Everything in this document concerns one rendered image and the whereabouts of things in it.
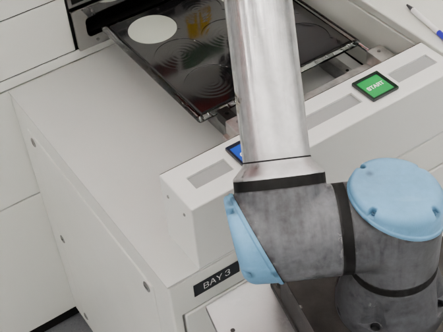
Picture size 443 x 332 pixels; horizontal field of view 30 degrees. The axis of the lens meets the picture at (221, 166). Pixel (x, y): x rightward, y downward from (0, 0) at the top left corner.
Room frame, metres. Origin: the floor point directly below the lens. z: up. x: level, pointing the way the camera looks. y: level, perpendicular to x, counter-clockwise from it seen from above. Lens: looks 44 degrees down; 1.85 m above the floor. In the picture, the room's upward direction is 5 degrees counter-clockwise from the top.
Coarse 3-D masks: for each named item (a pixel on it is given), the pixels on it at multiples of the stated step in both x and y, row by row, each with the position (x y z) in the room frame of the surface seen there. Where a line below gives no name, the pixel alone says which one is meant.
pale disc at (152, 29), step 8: (144, 16) 1.44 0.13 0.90; (152, 16) 1.44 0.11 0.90; (160, 16) 1.44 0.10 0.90; (136, 24) 1.42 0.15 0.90; (144, 24) 1.41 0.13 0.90; (152, 24) 1.41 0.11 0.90; (160, 24) 1.41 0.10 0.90; (168, 24) 1.41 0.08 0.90; (176, 24) 1.40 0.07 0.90; (128, 32) 1.39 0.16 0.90; (136, 32) 1.39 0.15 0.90; (144, 32) 1.39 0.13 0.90; (152, 32) 1.38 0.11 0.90; (160, 32) 1.38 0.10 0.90; (168, 32) 1.38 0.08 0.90; (136, 40) 1.36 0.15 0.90; (144, 40) 1.36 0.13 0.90; (152, 40) 1.36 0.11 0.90; (160, 40) 1.35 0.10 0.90
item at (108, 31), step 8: (104, 32) 1.41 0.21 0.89; (112, 32) 1.39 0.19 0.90; (120, 40) 1.36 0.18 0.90; (128, 48) 1.33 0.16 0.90; (136, 56) 1.30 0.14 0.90; (144, 64) 1.28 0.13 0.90; (152, 72) 1.25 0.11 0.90; (160, 80) 1.22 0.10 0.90; (168, 88) 1.20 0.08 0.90; (176, 96) 1.17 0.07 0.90; (184, 104) 1.15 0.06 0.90; (192, 112) 1.12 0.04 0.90; (200, 120) 1.11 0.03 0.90
